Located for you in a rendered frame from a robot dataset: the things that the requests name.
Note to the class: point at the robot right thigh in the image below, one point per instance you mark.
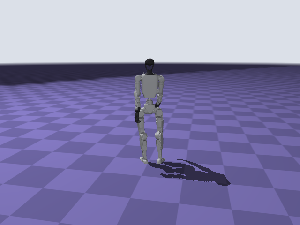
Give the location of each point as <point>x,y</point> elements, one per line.
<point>159,121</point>

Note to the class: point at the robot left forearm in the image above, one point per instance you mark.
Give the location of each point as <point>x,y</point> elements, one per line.
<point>137,101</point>

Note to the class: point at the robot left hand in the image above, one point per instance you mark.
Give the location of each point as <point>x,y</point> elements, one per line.
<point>137,115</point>

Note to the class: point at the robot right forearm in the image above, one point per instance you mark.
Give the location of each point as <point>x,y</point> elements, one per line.
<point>159,98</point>

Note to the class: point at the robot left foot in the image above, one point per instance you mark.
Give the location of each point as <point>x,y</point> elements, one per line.
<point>144,161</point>

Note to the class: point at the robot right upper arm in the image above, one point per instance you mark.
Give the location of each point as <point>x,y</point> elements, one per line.
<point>160,84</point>

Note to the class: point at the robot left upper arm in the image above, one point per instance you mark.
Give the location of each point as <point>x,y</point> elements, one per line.
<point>137,84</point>

